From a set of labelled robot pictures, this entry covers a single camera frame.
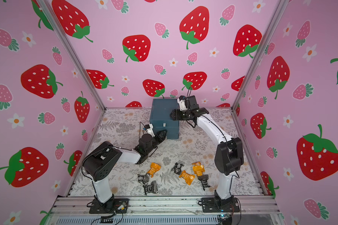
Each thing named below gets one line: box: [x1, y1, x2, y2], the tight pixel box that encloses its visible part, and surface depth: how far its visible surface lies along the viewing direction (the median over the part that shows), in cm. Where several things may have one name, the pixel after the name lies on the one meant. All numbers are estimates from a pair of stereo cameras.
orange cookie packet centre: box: [178, 169, 196, 186], surface depth 85 cm
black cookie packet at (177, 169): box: [173, 162, 185, 175], surface depth 88 cm
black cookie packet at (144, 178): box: [137, 173, 150, 185], surface depth 83 cm
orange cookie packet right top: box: [191, 161, 206, 177], surface depth 88 cm
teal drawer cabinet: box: [149, 98, 180, 140], surface depth 90 cm
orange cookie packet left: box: [146, 162, 162, 178], surface depth 88 cm
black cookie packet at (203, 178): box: [197, 174, 212, 191], surface depth 83 cm
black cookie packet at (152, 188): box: [142, 180, 159, 196], surface depth 81 cm
